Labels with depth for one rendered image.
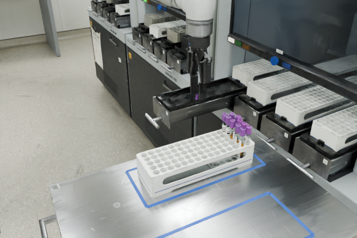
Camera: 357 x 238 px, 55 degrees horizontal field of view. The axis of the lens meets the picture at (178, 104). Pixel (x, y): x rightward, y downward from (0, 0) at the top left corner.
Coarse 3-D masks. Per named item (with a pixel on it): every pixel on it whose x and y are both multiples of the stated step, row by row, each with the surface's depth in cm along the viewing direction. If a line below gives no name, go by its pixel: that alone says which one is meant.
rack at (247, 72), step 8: (240, 64) 141; (248, 64) 141; (256, 64) 142; (264, 64) 142; (240, 72) 136; (248, 72) 135; (256, 72) 134; (264, 72) 136; (272, 72) 147; (280, 72) 143; (240, 80) 137; (248, 80) 133
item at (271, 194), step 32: (256, 160) 93; (288, 160) 93; (64, 192) 82; (96, 192) 82; (128, 192) 82; (192, 192) 82; (224, 192) 82; (256, 192) 82; (288, 192) 82; (320, 192) 82; (64, 224) 74; (96, 224) 74; (128, 224) 74; (160, 224) 74; (192, 224) 74; (224, 224) 74; (256, 224) 74; (288, 224) 74; (320, 224) 74; (352, 224) 74
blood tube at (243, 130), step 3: (240, 129) 86; (243, 129) 86; (240, 132) 86; (243, 132) 86; (240, 135) 86; (243, 135) 86; (240, 138) 87; (243, 138) 87; (240, 141) 87; (243, 141) 87; (240, 144) 88; (243, 144) 88; (240, 153) 89; (237, 156) 90; (240, 156) 90
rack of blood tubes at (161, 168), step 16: (176, 144) 90; (192, 144) 90; (208, 144) 90; (224, 144) 90; (144, 160) 83; (160, 160) 83; (176, 160) 84; (192, 160) 84; (208, 160) 84; (224, 160) 89; (240, 160) 90; (144, 176) 82; (160, 176) 79; (176, 176) 87; (192, 176) 84; (208, 176) 87; (160, 192) 81
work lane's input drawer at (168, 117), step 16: (224, 80) 141; (160, 96) 127; (176, 96) 130; (192, 96) 130; (208, 96) 130; (224, 96) 130; (160, 112) 126; (176, 112) 120; (192, 112) 124; (208, 112) 128
